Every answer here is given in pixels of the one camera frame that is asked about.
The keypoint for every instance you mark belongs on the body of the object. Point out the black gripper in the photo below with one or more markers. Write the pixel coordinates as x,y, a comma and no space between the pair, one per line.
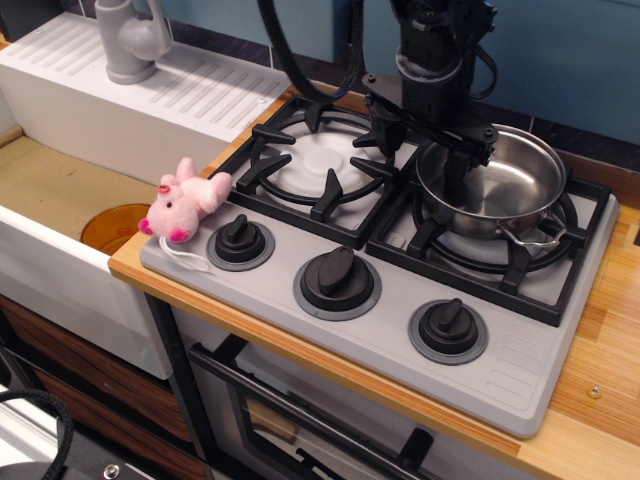
438,106

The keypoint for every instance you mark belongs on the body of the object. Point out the stainless steel pan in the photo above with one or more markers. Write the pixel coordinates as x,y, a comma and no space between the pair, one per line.
510,198

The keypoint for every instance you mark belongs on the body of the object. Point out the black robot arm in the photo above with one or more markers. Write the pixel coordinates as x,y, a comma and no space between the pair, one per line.
433,35

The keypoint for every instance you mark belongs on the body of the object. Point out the grey toy stove top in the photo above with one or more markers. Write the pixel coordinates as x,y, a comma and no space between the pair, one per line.
509,385

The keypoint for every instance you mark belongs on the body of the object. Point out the black middle stove knob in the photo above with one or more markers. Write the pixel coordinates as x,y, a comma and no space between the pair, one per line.
337,286

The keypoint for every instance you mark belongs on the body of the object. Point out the black stove knob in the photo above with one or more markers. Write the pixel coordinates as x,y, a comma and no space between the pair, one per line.
337,286
240,245
448,332

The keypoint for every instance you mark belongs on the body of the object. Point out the black right stove knob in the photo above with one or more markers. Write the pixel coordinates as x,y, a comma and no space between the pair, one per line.
448,332

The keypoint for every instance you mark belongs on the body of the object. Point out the black left stove knob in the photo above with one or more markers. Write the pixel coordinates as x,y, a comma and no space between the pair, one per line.
240,245

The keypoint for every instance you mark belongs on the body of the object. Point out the black left burner grate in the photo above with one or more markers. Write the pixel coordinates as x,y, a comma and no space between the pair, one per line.
314,173

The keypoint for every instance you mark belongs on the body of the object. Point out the black burner grate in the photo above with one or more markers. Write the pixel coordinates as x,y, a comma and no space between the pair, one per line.
314,173
536,278

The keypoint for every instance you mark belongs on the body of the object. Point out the black right burner grate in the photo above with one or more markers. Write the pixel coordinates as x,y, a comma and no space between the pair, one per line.
536,278

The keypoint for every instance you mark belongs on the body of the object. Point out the pink stuffed pig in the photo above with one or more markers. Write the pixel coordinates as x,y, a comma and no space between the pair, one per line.
182,201

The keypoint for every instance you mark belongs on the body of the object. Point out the grey toy faucet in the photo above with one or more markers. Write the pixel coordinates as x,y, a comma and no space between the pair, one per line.
131,45

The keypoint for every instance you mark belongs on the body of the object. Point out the orange plastic bowl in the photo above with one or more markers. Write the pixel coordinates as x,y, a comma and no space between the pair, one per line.
112,228

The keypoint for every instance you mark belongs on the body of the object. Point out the white toy sink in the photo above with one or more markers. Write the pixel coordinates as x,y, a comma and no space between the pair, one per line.
74,144

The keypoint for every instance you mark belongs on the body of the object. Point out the wooden drawer fronts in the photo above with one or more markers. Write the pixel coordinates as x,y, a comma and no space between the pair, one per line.
128,408

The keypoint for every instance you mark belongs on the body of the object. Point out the oven door with black handle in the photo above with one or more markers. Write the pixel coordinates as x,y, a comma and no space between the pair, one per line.
301,425

